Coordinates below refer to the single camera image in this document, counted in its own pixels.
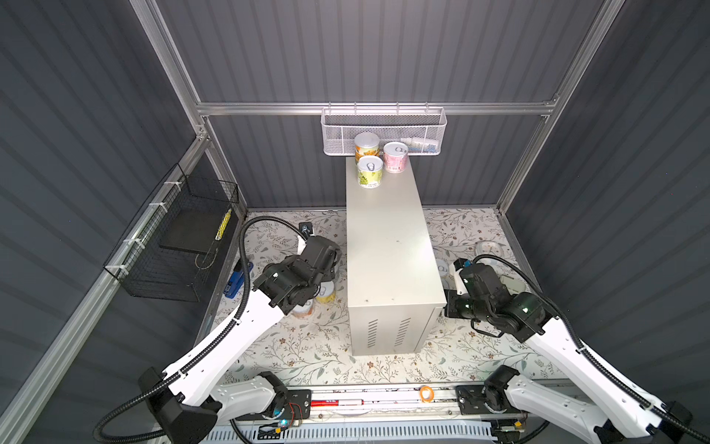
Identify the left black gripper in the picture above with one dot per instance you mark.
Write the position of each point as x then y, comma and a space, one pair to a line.
330, 275

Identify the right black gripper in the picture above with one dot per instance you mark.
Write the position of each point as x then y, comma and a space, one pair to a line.
448, 311

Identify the can row front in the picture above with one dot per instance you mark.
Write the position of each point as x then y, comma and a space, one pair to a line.
303, 311

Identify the green labelled can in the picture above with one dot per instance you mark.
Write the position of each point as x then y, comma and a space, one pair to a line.
370, 171

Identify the yellow orange labelled can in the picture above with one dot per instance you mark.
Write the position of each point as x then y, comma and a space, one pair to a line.
367, 144

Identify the pink labelled can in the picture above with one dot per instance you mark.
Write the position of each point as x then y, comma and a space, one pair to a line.
395, 157

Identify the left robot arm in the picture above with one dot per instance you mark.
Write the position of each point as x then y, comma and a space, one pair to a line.
185, 399

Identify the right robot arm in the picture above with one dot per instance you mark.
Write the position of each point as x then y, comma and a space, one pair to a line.
618, 411

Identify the white metal cabinet counter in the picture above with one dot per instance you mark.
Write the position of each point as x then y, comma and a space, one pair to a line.
394, 292

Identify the small green white box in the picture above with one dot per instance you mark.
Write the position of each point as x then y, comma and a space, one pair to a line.
514, 286

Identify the blue stapler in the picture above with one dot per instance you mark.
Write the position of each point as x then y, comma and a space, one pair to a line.
236, 280

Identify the yellow strip in basket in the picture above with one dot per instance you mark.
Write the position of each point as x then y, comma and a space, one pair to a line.
223, 226

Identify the red white marker pen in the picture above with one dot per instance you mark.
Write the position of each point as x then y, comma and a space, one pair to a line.
341, 403

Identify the tubes in white basket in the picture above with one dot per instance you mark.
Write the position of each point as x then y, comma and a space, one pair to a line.
422, 146

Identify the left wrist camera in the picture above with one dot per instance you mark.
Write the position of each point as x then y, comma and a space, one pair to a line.
306, 229

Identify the black wire basket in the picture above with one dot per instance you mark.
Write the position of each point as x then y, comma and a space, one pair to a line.
171, 253

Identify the white wire mesh basket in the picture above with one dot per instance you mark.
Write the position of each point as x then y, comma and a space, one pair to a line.
390, 122

